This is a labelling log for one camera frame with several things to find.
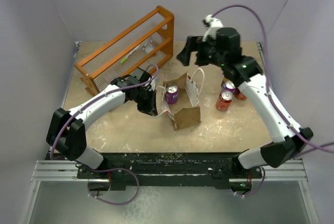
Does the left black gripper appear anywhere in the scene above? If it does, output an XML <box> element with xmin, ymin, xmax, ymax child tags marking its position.
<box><xmin>134</xmin><ymin>88</ymin><xmax>158</xmax><ymax>117</ymax></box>

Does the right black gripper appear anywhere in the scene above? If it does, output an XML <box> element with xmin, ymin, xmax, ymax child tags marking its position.
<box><xmin>176</xmin><ymin>36</ymin><xmax>226</xmax><ymax>68</ymax></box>

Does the purple fanta can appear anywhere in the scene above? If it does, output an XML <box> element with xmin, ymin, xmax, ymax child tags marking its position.
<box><xmin>222</xmin><ymin>80</ymin><xmax>236</xmax><ymax>94</ymax></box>
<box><xmin>165</xmin><ymin>83</ymin><xmax>178</xmax><ymax>104</ymax></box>

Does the watermelon print canvas bag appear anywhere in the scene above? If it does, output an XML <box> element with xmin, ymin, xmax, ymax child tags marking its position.
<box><xmin>156</xmin><ymin>68</ymin><xmax>205</xmax><ymax>131</ymax></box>

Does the red coke can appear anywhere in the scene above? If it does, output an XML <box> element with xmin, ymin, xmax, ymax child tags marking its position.
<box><xmin>216</xmin><ymin>90</ymin><xmax>233</xmax><ymax>111</ymax></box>
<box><xmin>234</xmin><ymin>89</ymin><xmax>247</xmax><ymax>101</ymax></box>

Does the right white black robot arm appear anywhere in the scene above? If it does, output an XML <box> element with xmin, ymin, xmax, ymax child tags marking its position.
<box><xmin>176</xmin><ymin>27</ymin><xmax>314</xmax><ymax>178</ymax></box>

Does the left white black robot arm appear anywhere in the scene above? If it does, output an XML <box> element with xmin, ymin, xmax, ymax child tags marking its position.
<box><xmin>46</xmin><ymin>67</ymin><xmax>158</xmax><ymax>178</ymax></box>

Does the green capped marker pen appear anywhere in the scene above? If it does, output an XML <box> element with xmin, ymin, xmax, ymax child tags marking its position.
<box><xmin>120</xmin><ymin>45</ymin><xmax>142</xmax><ymax>64</ymax></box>

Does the orange wooden wire rack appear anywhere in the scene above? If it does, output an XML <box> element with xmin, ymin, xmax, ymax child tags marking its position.
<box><xmin>75</xmin><ymin>6</ymin><xmax>174</xmax><ymax>96</ymax></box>

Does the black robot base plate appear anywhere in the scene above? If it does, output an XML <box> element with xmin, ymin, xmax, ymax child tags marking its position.
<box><xmin>76</xmin><ymin>152</ymin><xmax>263</xmax><ymax>192</ymax></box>

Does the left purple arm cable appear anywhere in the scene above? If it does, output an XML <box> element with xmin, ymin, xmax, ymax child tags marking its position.
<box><xmin>50</xmin><ymin>64</ymin><xmax>160</xmax><ymax>205</ymax></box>

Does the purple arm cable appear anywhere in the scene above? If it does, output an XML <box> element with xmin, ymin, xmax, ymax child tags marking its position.
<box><xmin>50</xmin><ymin>64</ymin><xmax>160</xmax><ymax>205</ymax></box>
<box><xmin>212</xmin><ymin>5</ymin><xmax>334</xmax><ymax>199</ymax></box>

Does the aluminium frame rail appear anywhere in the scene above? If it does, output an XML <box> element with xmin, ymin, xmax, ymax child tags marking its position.
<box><xmin>32</xmin><ymin>41</ymin><xmax>307</xmax><ymax>182</ymax></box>

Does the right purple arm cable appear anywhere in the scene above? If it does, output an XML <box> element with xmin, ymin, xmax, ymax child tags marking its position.
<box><xmin>212</xmin><ymin>5</ymin><xmax>334</xmax><ymax>199</ymax></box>

